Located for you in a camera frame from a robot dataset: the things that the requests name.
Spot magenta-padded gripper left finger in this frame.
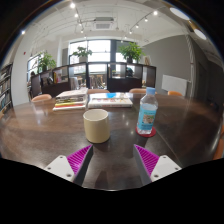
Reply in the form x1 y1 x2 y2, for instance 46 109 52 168
43 144 94 187

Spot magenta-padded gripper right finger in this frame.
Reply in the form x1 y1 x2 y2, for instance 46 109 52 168
133 143 183 187

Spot clear blue-capped water bottle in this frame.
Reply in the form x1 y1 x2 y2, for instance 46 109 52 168
136 86 159 136

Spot flat round red coaster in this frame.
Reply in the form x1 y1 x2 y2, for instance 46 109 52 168
135 124 157 138

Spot cream white mug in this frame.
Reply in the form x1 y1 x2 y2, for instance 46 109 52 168
82 108 111 145

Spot stack of books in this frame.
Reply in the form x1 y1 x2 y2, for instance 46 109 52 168
52 87 89 112

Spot orange chairs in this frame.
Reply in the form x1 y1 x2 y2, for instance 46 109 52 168
30 87 224 161

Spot thick white blue-topped book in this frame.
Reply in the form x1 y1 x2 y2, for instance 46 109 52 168
87 92 134 109

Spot low dark shelf unit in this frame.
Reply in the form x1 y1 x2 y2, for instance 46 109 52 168
30 61 157 98

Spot tall dark bookshelf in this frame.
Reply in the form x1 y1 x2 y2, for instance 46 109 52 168
0 63 14 116

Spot bushy green potted plant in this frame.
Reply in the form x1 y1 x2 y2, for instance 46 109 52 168
37 51 58 73

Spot small green potted plant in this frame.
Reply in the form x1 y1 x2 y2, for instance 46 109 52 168
71 46 93 63

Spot large green potted plant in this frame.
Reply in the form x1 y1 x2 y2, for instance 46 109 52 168
118 42 144 64

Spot ceiling air conditioner unit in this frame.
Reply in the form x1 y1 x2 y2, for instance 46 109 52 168
92 17 115 31

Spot ceiling lights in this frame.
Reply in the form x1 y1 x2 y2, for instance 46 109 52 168
20 1 208 41

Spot white wall radiator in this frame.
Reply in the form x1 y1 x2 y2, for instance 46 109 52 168
161 74 188 97

